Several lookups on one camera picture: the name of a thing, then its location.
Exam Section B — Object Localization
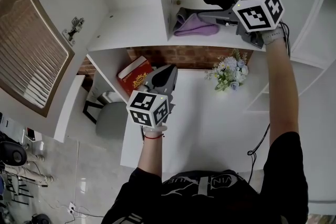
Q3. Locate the white floor cable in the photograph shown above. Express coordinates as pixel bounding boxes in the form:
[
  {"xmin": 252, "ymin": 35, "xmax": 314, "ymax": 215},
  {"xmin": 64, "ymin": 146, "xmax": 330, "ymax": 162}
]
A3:
[{"xmin": 72, "ymin": 140, "xmax": 80, "ymax": 205}]

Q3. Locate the pale flower bouquet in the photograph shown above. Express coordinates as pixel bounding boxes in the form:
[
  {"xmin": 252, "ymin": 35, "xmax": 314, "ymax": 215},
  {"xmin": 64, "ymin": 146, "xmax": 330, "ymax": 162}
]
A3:
[{"xmin": 204, "ymin": 48, "xmax": 249, "ymax": 93}]

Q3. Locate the grey watch band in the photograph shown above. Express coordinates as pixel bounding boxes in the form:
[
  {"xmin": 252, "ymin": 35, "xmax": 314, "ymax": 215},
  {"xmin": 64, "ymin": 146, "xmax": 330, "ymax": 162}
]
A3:
[{"xmin": 261, "ymin": 28, "xmax": 286, "ymax": 46}]

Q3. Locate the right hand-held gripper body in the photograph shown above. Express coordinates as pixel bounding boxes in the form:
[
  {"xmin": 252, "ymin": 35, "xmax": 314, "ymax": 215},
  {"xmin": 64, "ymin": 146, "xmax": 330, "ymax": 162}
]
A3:
[{"xmin": 216, "ymin": 0, "xmax": 286, "ymax": 49}]

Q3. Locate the grey chair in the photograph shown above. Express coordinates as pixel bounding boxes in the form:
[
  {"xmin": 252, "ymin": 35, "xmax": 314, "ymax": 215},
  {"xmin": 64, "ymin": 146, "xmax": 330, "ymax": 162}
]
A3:
[{"xmin": 82, "ymin": 91, "xmax": 130, "ymax": 140}]

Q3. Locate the metal door hinge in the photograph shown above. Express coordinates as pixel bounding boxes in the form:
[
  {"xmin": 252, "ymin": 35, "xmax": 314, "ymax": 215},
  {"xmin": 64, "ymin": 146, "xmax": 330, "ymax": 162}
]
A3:
[{"xmin": 62, "ymin": 16, "xmax": 86, "ymax": 47}]

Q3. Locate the white shelf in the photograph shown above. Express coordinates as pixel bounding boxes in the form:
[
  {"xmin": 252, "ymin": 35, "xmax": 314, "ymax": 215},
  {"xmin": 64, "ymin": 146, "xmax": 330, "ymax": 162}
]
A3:
[{"xmin": 19, "ymin": 0, "xmax": 336, "ymax": 143}]

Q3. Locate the white bangle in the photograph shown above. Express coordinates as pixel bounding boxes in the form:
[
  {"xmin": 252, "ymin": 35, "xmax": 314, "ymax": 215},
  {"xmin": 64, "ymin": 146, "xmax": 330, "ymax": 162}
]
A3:
[{"xmin": 141, "ymin": 125, "xmax": 168, "ymax": 136}]

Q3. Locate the person's left forearm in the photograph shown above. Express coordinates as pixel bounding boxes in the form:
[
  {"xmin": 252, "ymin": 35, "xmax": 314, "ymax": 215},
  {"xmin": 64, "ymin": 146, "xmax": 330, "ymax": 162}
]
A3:
[{"xmin": 137, "ymin": 125, "xmax": 169, "ymax": 180}]

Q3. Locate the purple cloth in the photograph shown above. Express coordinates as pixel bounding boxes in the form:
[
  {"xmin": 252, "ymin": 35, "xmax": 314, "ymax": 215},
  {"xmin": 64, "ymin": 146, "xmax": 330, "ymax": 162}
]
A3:
[{"xmin": 173, "ymin": 7, "xmax": 220, "ymax": 37}]

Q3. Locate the white turned baluster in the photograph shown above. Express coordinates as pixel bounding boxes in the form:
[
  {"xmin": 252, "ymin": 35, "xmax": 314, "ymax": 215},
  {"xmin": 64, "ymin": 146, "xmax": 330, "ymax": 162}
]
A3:
[{"xmin": 5, "ymin": 153, "xmax": 54, "ymax": 184}]

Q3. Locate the black printed t-shirt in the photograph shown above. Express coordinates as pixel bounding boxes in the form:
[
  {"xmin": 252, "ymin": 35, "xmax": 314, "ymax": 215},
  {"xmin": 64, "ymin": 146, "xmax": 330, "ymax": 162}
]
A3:
[{"xmin": 101, "ymin": 131, "xmax": 309, "ymax": 224}]

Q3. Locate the black speaker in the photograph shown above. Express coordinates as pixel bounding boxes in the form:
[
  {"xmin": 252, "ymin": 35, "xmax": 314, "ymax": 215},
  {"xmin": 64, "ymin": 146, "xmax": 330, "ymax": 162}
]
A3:
[{"xmin": 0, "ymin": 140, "xmax": 28, "ymax": 167}]

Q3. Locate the person's right forearm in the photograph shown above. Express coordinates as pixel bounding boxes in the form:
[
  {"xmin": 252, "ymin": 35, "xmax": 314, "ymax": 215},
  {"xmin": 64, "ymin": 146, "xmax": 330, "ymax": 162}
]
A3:
[{"xmin": 263, "ymin": 30, "xmax": 300, "ymax": 147}]

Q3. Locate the red string bracelet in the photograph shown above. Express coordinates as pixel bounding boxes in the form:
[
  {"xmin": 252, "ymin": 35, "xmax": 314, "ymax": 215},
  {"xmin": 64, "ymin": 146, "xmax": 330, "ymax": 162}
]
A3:
[{"xmin": 143, "ymin": 133, "xmax": 165, "ymax": 140}]

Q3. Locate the black cable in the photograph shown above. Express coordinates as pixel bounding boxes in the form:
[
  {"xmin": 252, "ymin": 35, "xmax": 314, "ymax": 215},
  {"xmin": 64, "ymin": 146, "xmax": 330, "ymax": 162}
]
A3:
[{"xmin": 246, "ymin": 123, "xmax": 271, "ymax": 183}]

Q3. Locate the red gold-print box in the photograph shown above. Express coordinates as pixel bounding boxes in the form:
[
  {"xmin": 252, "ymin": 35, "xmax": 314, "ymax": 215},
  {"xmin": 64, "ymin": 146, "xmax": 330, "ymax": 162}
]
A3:
[{"xmin": 116, "ymin": 55, "xmax": 155, "ymax": 98}]

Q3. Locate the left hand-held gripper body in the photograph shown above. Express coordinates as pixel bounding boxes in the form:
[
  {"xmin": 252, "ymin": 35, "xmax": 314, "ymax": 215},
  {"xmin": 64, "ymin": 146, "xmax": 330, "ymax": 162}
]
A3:
[{"xmin": 126, "ymin": 64, "xmax": 179, "ymax": 129}]

